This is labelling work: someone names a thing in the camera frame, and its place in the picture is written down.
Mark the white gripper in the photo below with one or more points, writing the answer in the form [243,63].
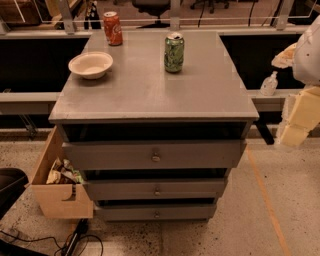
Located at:
[308,56]

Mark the green soda can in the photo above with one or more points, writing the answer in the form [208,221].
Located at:
[174,52]

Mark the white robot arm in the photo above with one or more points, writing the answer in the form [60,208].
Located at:
[306,60]

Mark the orange soda can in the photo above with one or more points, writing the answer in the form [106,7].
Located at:
[112,28]

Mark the white paper bowl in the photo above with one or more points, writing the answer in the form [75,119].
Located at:
[91,65]

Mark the grey drawer cabinet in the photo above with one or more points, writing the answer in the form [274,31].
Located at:
[139,101]

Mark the black office chair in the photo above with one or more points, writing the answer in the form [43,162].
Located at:
[154,8]

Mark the top grey drawer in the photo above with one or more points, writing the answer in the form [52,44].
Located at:
[155,155]

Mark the grey drawer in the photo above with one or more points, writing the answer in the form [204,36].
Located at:
[157,212]
[139,189]
[155,155]

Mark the bottom grey drawer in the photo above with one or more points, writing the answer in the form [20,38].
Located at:
[157,212]

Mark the middle grey drawer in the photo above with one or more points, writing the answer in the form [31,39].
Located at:
[139,189]

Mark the snack bags in wooden box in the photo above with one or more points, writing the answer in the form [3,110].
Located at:
[62,172]

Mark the black power strip on floor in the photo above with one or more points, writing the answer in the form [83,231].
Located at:
[81,229]

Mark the wooden side drawer box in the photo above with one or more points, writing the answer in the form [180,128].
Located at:
[62,201]

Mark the black object at left edge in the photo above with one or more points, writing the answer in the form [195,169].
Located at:
[12,185]

